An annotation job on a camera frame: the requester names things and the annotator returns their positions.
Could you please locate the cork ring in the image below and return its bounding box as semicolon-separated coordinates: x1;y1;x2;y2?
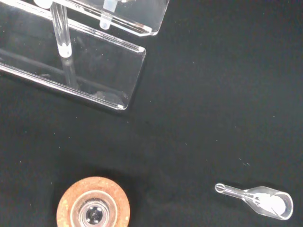
56;176;131;227

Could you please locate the glass weighing funnel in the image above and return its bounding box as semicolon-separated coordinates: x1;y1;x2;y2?
214;183;294;221

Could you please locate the glass round-bottom flask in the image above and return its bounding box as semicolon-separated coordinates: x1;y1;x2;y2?
70;190;118;227

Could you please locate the clear acrylic funnel stand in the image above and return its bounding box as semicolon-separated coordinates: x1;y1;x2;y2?
0;0;170;112

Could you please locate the black bench cloth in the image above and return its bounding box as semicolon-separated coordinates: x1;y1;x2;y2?
0;0;303;227

